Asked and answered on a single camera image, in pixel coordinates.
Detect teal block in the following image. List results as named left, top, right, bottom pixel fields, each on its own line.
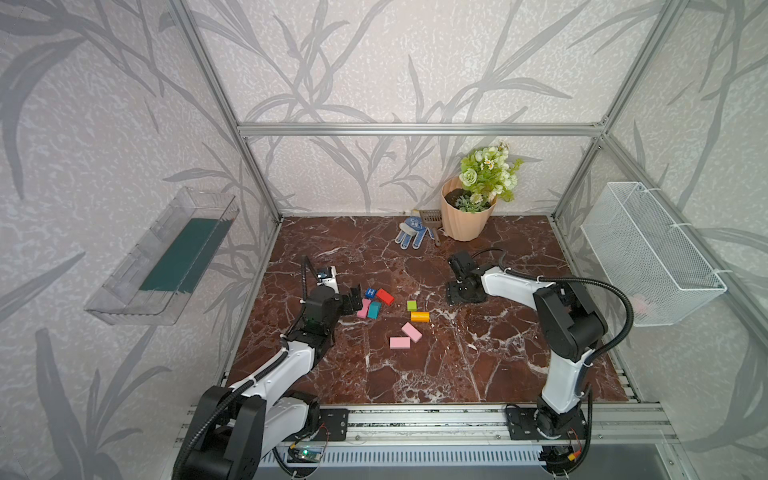
left=367, top=301, right=382, bottom=320

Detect right connector wires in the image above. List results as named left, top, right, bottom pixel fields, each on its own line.
left=538, top=445, right=586, bottom=476

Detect small brown rake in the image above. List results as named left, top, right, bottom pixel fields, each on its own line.
left=419, top=209, right=442, bottom=246

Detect yellow cylinder block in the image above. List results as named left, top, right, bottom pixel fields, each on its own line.
left=410, top=311, right=430, bottom=323

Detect red block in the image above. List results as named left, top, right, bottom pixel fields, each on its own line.
left=376, top=289, right=394, bottom=305

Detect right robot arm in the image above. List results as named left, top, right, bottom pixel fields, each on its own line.
left=446, top=251, right=635, bottom=439

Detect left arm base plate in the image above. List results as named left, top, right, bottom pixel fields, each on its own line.
left=298, top=408, right=350, bottom=442

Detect beige flower pot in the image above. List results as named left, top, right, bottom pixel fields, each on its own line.
left=440, top=176, right=496, bottom=242

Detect pink block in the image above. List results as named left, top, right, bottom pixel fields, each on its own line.
left=401, top=323, right=423, bottom=343
left=389, top=337, right=411, bottom=350
left=356, top=298, right=372, bottom=319

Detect white wire mesh basket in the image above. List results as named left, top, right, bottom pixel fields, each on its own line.
left=581, top=182, right=727, bottom=327

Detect clear plastic wall tray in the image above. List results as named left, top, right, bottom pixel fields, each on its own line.
left=85, top=187, right=240, bottom=326

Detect aluminium frame crossbar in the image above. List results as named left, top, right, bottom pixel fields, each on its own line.
left=237, top=123, right=602, bottom=138

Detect blue white garden glove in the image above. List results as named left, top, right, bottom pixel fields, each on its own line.
left=395, top=216, right=434, bottom=250

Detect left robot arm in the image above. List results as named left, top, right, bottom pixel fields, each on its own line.
left=172, top=284, right=363, bottom=479

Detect green white artificial flowers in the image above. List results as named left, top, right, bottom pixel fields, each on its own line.
left=451, top=142, right=524, bottom=213

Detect left controller board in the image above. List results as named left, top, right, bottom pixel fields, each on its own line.
left=286, top=445, right=325, bottom=464

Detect green mat in tray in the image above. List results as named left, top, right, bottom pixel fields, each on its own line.
left=139, top=218, right=233, bottom=294

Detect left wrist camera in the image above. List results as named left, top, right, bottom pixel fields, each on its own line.
left=316, top=266, right=339, bottom=294

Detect pink block front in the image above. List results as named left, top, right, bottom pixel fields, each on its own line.
left=389, top=337, right=411, bottom=350

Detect aluminium front rail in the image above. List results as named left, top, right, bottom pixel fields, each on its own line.
left=173, top=403, right=679, bottom=448

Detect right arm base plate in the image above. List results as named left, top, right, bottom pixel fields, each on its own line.
left=504, top=404, right=590, bottom=440

